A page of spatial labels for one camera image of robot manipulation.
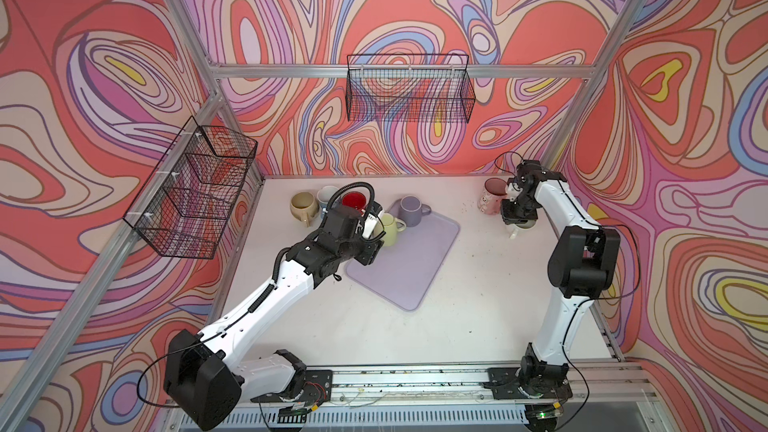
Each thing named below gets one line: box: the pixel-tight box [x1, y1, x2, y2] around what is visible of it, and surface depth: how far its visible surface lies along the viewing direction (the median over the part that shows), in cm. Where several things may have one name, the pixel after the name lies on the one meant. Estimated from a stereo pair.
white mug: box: [505, 219, 538, 240], surface depth 91 cm
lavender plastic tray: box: [347, 199, 460, 311], surface depth 98 cm
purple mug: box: [399, 195, 432, 227], surface depth 103 cm
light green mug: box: [381, 212, 407, 247], surface depth 98 cm
